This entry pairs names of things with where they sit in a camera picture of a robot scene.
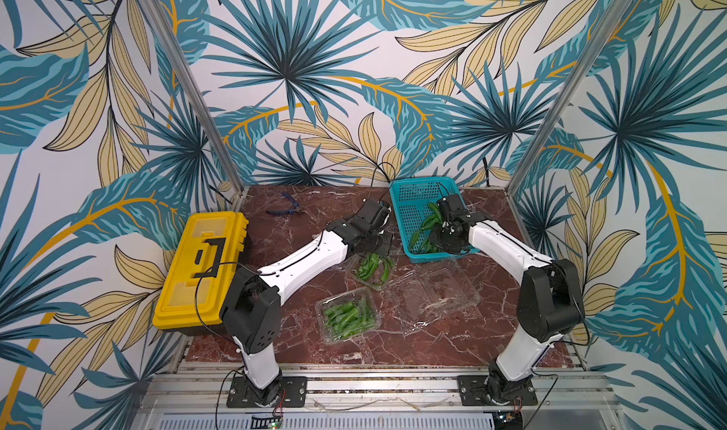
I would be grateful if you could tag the teal perforated plastic basket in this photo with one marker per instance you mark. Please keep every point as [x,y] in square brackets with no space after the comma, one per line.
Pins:
[409,201]

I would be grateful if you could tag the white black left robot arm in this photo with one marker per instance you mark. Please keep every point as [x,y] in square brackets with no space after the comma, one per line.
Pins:
[252,307]

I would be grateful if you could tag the left aluminium frame post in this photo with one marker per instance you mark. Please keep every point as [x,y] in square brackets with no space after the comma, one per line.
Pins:
[168,40]

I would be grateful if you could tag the aluminium frame post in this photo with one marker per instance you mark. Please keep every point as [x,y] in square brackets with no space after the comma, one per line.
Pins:
[168,40]
[592,49]

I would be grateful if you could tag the yellow plastic toolbox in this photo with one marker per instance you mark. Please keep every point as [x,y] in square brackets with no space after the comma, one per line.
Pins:
[202,270]

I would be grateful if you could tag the clear clamshell pepper container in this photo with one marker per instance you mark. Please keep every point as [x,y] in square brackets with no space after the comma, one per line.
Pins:
[373,270]
[347,315]

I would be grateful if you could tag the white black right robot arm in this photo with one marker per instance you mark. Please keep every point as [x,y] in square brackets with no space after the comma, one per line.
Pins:
[550,302]

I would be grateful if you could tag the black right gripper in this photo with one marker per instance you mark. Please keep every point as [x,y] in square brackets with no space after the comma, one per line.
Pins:
[444,235]

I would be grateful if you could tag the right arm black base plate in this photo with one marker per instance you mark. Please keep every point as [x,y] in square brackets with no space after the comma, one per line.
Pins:
[495,391]

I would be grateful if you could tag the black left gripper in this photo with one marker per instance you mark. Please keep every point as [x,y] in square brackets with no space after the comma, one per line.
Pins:
[386,245]

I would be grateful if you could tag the right aluminium frame post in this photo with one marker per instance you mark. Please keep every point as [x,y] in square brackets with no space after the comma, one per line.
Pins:
[592,49]

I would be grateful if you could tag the white vented front panel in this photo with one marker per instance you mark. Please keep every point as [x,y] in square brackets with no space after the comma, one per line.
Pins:
[348,420]

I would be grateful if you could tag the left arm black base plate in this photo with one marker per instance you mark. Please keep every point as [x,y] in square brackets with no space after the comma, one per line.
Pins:
[288,391]

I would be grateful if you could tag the green peppers in basket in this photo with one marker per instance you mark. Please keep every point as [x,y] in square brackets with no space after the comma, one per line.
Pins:
[420,242]

